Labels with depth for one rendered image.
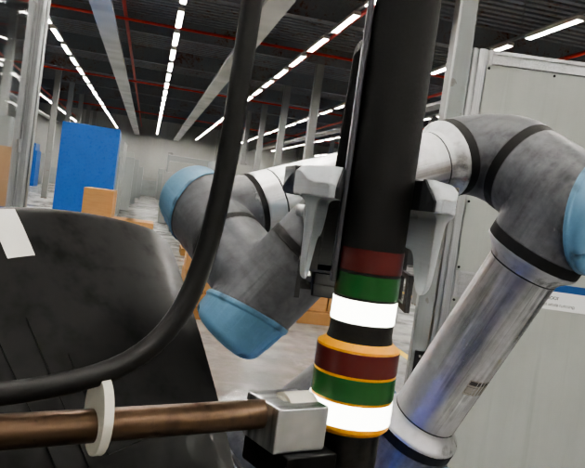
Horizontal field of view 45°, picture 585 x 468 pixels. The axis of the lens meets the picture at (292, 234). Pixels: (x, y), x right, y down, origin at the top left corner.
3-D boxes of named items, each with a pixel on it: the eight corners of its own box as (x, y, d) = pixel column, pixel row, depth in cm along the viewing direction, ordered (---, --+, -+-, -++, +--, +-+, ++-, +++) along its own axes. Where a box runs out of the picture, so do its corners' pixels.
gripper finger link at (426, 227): (481, 314, 33) (415, 286, 42) (500, 188, 32) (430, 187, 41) (417, 306, 32) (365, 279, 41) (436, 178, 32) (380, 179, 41)
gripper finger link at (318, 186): (323, 293, 32) (347, 277, 41) (342, 164, 32) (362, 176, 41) (258, 282, 33) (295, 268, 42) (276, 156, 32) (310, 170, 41)
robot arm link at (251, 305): (214, 304, 72) (290, 227, 71) (266, 379, 64) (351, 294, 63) (164, 271, 66) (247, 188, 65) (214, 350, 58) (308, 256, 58)
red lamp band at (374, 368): (348, 382, 34) (352, 357, 33) (297, 357, 37) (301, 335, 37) (414, 379, 36) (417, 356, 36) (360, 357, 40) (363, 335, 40)
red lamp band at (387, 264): (365, 275, 34) (369, 250, 34) (324, 264, 37) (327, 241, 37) (415, 279, 36) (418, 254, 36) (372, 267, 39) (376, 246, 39)
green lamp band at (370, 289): (361, 301, 34) (364, 277, 34) (320, 289, 37) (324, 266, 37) (411, 304, 36) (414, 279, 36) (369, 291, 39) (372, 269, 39)
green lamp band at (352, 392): (344, 409, 34) (347, 383, 34) (294, 382, 37) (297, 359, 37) (410, 404, 36) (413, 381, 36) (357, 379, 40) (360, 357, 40)
